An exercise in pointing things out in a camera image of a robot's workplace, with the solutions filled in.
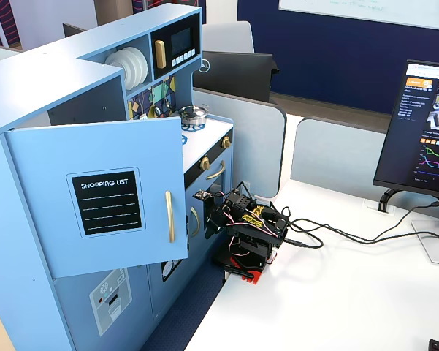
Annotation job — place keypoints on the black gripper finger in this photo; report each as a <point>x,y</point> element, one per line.
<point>222,230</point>
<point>211,229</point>

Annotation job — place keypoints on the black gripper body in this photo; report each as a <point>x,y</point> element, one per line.
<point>212,220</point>

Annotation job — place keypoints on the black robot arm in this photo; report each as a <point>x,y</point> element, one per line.
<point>255,234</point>

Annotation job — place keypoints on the steel pot lid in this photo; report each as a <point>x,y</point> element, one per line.
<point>193,110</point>

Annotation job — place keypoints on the red table clamp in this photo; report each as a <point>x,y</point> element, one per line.
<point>250,276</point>

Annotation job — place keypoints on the gold stove knob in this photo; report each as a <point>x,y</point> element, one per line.
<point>204,163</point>
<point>225,142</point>

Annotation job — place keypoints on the light grey desk divider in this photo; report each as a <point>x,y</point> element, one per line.
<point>248,146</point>
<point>336,153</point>

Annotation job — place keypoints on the steel toy pot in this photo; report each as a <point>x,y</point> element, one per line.
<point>194,120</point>

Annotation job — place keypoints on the steel toy ladle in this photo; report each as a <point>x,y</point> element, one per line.
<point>156,111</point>

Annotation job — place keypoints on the steel toy spoon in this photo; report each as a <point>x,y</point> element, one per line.
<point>167,105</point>

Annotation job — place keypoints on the steel toy spatula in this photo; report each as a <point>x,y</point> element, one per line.
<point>143,116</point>

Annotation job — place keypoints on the black Dell monitor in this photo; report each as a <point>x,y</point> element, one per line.
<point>233,77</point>

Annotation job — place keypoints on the white desk grommet plate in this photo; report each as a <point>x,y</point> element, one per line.
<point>372,207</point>

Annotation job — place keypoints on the white toy plate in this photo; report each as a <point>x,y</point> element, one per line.
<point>142,67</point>
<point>146,66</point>
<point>126,64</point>

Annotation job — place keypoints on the open blue fridge door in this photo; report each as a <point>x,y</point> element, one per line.
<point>40,183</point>

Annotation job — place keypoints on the grey office chair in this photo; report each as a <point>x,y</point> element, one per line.
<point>228,36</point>

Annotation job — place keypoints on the black toy microwave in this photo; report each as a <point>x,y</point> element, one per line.
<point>180,40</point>

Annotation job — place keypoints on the lit computer monitor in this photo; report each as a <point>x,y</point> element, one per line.
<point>398,146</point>

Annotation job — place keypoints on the blue wooden toy kitchen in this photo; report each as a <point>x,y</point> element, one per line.
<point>40,73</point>

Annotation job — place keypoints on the white whiteboard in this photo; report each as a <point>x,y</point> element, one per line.
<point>369,9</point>

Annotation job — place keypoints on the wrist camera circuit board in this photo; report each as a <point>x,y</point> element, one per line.
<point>201,195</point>

